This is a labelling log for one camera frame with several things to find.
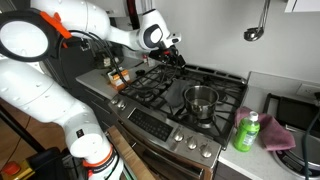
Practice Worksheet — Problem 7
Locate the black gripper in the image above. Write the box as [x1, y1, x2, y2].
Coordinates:
[149, 45, 186, 67]

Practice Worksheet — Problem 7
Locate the gray towel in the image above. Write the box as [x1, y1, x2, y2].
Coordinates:
[165, 79, 196, 107]

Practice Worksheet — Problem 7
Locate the stainless steel pot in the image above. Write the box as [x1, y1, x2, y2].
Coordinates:
[184, 85, 219, 119]

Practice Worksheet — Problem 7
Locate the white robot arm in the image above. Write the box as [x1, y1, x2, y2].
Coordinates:
[0, 0, 181, 180]

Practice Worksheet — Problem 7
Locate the stainless gas stove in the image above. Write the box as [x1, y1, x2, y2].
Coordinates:
[109, 65, 247, 180]

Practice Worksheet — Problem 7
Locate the orange box on counter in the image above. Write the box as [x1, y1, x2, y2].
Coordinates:
[107, 68, 131, 90]

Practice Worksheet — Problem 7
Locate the hanging metal ladle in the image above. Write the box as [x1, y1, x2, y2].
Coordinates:
[243, 0, 271, 42]

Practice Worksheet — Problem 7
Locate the green dish soap bottle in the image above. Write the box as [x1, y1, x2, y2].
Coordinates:
[233, 111, 260, 152]

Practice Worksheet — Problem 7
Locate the wooden cutting board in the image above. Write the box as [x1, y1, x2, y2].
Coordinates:
[106, 126, 156, 180]

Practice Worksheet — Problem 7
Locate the white upper cabinet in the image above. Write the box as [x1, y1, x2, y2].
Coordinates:
[285, 0, 320, 13]

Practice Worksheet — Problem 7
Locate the pink cloth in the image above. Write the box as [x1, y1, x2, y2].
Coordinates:
[234, 106, 296, 151]

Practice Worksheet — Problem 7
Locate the black portable burner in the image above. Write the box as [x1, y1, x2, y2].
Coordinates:
[263, 93, 318, 135]

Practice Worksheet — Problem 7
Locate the red emergency stop button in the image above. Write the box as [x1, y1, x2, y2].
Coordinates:
[2, 161, 21, 175]

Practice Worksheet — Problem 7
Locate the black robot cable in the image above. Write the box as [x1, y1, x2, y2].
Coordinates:
[58, 29, 181, 93]

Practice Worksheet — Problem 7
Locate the wall power outlet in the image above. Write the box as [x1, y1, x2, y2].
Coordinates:
[296, 83, 320, 98]

